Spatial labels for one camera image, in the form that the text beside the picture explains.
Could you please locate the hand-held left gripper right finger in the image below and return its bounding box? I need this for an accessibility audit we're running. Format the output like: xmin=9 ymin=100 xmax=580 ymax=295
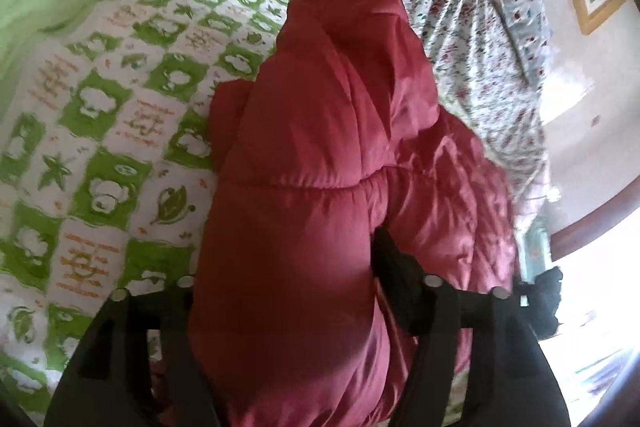
xmin=372 ymin=227 xmax=571 ymax=427

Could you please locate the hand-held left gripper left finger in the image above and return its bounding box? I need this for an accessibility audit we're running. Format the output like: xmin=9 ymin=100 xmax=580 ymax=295
xmin=42 ymin=274 xmax=221 ymax=427

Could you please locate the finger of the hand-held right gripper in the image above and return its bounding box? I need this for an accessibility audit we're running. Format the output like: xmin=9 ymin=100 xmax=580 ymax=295
xmin=517 ymin=267 xmax=565 ymax=338

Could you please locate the red quilted jacket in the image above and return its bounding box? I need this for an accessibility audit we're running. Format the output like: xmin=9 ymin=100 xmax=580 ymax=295
xmin=150 ymin=0 xmax=523 ymax=427

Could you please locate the green patterned bed sheet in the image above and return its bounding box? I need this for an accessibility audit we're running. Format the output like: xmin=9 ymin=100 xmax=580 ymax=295
xmin=0 ymin=0 xmax=346 ymax=410

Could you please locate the floral quilt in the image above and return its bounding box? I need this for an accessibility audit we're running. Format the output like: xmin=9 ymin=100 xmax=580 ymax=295
xmin=270 ymin=0 xmax=552 ymax=218

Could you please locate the brown wooden frame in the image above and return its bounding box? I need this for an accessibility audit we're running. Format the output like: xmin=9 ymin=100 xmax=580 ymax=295
xmin=550 ymin=187 xmax=640 ymax=264

